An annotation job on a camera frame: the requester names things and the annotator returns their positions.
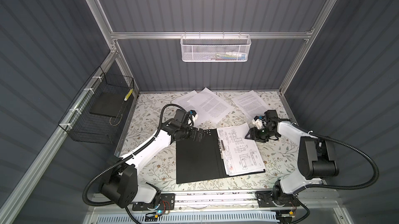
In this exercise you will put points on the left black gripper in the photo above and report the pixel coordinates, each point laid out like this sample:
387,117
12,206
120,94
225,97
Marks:
199,135

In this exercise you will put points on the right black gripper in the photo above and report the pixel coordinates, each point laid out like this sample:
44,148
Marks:
254,135

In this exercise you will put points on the red folder black inside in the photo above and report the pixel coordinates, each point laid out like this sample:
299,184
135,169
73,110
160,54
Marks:
200,160

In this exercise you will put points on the technical drawing paper sheet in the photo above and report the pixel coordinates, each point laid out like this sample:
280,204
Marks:
240,156

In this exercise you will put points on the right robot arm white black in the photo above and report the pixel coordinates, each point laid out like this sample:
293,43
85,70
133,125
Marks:
316,158

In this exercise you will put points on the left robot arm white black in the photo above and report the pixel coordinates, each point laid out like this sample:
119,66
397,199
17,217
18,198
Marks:
121,185

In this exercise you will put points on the printed paper sheet far right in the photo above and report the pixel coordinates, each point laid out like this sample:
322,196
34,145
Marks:
251,104

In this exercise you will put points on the printed paper sheet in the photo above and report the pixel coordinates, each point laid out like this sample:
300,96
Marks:
183,101
211,106
251,104

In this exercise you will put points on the printed paper sheet centre back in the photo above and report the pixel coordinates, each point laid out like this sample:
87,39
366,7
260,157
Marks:
211,106

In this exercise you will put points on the printed paper sheet centre left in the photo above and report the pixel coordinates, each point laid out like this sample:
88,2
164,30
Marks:
183,101

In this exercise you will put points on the pens in white basket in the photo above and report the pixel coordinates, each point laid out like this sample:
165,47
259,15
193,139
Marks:
226,56

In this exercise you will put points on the yellow green marker pen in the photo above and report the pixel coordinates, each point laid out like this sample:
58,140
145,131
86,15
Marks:
128,94

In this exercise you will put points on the black pad in basket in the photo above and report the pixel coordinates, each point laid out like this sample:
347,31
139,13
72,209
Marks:
108,104

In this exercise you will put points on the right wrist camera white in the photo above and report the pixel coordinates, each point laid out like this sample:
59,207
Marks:
259,122

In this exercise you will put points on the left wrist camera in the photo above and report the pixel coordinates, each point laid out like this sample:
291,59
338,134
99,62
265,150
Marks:
192,116

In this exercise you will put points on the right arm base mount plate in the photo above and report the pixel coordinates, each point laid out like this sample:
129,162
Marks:
267,198

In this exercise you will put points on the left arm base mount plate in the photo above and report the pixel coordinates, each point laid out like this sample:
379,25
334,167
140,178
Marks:
163,201

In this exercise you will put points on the white wire mesh basket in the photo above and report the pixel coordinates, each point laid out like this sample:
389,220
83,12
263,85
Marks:
194,48

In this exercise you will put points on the aluminium front rail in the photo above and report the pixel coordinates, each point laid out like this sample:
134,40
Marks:
224,200

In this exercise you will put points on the black wire mesh basket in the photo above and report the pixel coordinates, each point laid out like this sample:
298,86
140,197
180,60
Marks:
81,126

